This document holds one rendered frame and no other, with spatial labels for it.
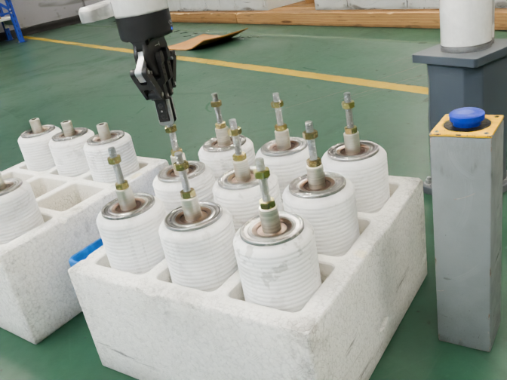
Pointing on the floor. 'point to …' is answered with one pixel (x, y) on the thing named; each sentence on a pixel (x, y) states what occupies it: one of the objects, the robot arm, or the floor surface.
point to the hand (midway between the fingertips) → (166, 110)
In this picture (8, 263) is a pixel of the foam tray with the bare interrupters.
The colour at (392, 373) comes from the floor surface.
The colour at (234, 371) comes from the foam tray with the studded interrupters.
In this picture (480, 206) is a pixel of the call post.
